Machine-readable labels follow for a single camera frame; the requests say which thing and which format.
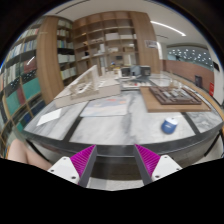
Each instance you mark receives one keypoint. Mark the red standing sign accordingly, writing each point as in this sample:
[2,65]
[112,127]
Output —
[211,88]

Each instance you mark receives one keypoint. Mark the grey architectural model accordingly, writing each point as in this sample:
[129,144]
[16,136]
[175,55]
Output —
[135,71]

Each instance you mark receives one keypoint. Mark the poster on wooden column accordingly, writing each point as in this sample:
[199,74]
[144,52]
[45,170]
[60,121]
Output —
[151,44]

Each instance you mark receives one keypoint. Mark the wooden display shelf unit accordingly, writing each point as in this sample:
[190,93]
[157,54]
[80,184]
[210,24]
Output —
[106,43]

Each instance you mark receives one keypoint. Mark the dark bookshelf with books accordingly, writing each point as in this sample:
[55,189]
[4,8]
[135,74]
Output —
[20,66]

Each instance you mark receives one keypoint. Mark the white paper sheet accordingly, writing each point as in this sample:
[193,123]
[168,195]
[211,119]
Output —
[49,117]

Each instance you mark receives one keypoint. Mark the group of small ceiling lights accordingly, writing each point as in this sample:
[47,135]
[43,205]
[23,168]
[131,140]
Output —
[191,55]

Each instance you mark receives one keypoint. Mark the black bin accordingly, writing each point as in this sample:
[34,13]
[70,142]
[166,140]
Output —
[198,81]

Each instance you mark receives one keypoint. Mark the brown architectural model wooden base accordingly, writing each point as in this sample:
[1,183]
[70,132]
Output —
[173,97]

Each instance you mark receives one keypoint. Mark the long ceiling light strip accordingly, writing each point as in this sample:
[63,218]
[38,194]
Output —
[168,28]

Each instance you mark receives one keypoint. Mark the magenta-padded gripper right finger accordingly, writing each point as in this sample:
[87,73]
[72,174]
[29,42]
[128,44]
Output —
[165,166]

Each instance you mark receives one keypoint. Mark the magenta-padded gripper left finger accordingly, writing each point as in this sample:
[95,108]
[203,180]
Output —
[66,168]

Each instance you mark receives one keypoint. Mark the pale printed mouse pad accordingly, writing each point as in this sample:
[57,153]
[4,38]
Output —
[105,106]

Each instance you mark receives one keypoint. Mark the person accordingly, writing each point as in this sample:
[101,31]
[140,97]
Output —
[25,153]

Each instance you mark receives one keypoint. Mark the blue and white computer mouse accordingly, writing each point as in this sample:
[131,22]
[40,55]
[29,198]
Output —
[169,126]

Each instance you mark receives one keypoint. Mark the white architectural model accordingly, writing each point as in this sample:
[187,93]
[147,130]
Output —
[87,88]

